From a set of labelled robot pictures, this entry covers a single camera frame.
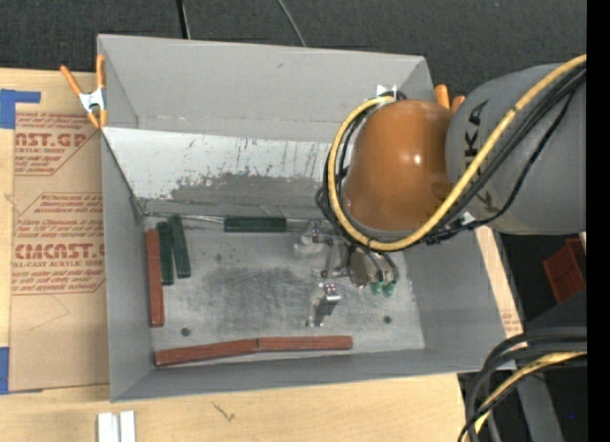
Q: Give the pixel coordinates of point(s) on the brown cardboard board red print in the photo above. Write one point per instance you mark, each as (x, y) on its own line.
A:
(57, 326)

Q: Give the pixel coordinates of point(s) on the dark green flat block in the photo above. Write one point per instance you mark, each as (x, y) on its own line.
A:
(180, 247)
(255, 225)
(166, 254)

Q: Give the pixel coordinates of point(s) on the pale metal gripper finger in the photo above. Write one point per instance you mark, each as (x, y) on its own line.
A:
(305, 248)
(332, 291)

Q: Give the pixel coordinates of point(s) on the red-brown flat block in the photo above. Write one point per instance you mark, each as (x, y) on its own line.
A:
(564, 271)
(205, 353)
(155, 278)
(305, 343)

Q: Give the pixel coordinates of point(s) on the grey metal bin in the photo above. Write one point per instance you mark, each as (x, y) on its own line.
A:
(257, 287)

